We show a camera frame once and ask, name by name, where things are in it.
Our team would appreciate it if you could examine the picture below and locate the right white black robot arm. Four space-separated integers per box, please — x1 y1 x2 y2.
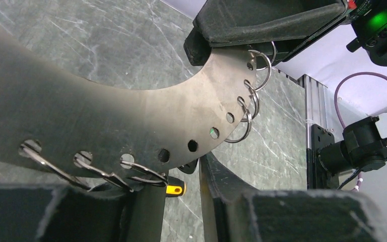
184 1 387 190

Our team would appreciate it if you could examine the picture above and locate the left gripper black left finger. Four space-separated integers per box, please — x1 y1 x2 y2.
0 184 165 241

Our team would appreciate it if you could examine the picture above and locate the yellow black screwdriver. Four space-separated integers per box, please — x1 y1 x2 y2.
166 176 186 198

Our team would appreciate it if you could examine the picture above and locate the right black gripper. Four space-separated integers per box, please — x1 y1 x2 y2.
183 1 357 66

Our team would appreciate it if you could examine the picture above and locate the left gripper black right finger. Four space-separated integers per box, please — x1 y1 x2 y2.
199 153 387 241

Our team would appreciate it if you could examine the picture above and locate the aluminium extrusion rail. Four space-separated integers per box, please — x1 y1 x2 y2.
298 74 335 189

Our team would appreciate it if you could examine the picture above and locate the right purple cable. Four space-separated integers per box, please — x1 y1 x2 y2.
334 72 387 193

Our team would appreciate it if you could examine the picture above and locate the green key tag with keys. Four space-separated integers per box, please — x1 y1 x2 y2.
210 127 220 139

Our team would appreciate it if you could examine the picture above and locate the metal disc with keyrings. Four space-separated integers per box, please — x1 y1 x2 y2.
0 26 257 188

